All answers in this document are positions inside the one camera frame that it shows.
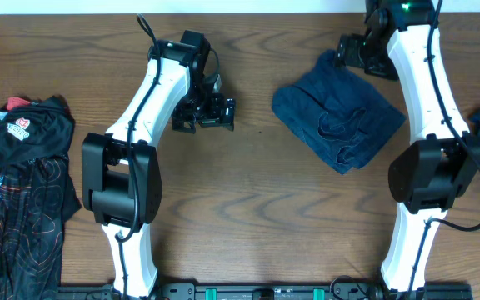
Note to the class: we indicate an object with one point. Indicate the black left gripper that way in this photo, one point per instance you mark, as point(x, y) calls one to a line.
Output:
point(214, 118)

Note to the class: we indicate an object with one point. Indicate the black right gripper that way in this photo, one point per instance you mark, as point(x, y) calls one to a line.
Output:
point(348, 54)

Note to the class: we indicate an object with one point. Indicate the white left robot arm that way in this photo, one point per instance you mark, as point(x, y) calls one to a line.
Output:
point(121, 178)

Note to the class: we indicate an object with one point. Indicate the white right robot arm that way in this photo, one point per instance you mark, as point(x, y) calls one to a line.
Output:
point(402, 43)

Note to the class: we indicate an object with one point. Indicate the black patterned garment pile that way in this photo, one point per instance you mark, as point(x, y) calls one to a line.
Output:
point(37, 195)

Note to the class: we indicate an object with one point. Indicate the black mounting rail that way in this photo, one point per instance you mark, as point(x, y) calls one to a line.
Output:
point(345, 290)

